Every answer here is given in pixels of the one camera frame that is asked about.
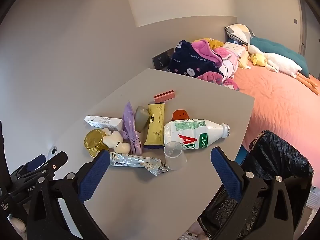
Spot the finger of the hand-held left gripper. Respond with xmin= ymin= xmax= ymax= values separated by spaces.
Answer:
xmin=19 ymin=151 xmax=68 ymax=188
xmin=10 ymin=154 xmax=47 ymax=179

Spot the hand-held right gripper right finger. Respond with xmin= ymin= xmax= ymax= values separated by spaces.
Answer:
xmin=210 ymin=147 xmax=313 ymax=240

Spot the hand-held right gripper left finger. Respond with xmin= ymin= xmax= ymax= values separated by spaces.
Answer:
xmin=26 ymin=150 xmax=111 ymax=240

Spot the gold tin can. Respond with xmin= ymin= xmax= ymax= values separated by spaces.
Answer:
xmin=84 ymin=129 xmax=108 ymax=158

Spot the cream plush toy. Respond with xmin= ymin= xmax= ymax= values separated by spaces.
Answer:
xmin=101 ymin=128 xmax=131 ymax=153

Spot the silver foil wrapper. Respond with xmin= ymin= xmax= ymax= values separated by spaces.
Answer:
xmin=109 ymin=152 xmax=169 ymax=177

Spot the white plastic bottle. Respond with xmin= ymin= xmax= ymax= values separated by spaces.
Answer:
xmin=164 ymin=118 xmax=230 ymax=150

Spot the black trash bag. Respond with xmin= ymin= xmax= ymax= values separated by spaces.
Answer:
xmin=197 ymin=129 xmax=315 ymax=240

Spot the clear plastic cup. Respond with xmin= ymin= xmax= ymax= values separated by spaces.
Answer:
xmin=164 ymin=141 xmax=187 ymax=172

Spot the purple plastic bag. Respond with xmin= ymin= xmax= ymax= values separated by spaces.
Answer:
xmin=119 ymin=100 xmax=143 ymax=155

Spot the person's left hand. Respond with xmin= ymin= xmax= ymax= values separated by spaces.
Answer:
xmin=7 ymin=216 xmax=27 ymax=234

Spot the white paper box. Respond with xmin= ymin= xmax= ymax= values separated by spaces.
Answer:
xmin=84 ymin=115 xmax=124 ymax=130

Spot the red bottle cap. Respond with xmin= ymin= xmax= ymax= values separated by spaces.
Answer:
xmin=171 ymin=109 xmax=191 ymax=121

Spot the grey plastic cup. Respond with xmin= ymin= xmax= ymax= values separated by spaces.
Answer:
xmin=135 ymin=105 xmax=150 ymax=133

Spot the yellow snack packet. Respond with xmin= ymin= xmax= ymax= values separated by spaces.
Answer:
xmin=143 ymin=102 xmax=166 ymax=150

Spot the bed with orange sheet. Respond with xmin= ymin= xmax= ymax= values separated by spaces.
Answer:
xmin=225 ymin=65 xmax=320 ymax=160

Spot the pink sanding block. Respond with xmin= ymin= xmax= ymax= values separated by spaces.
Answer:
xmin=153 ymin=89 xmax=175 ymax=103

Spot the pink white printed blanket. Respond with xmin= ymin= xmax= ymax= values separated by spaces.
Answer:
xmin=214 ymin=47 xmax=248 ymax=80

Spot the pale yellow small pillow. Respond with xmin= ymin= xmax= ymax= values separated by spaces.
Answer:
xmin=237 ymin=54 xmax=252 ymax=69

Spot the yellow duck plush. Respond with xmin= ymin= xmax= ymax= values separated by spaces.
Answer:
xmin=250 ymin=52 xmax=267 ymax=67

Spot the pink fleece blanket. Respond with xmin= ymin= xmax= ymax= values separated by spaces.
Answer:
xmin=191 ymin=41 xmax=240 ymax=91

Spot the navy printed fleece blanket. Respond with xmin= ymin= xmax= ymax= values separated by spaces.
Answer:
xmin=167 ymin=40 xmax=224 ymax=84

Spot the white goose plush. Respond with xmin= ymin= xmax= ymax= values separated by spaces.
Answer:
xmin=241 ymin=44 xmax=319 ymax=94

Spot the white dotted pillow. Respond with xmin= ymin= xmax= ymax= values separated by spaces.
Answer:
xmin=222 ymin=42 xmax=247 ymax=55

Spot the orange yellow plush toy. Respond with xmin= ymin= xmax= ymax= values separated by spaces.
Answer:
xmin=191 ymin=38 xmax=224 ymax=49

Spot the teal cushion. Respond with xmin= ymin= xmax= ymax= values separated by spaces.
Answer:
xmin=249 ymin=37 xmax=310 ymax=78

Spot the checkered patchwork pillow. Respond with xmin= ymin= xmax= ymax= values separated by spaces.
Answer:
xmin=224 ymin=24 xmax=257 ymax=46

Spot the grey door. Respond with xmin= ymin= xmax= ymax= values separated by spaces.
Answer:
xmin=299 ymin=0 xmax=320 ymax=63

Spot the dark wall socket panel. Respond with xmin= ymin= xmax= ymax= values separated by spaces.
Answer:
xmin=152 ymin=48 xmax=175 ymax=70

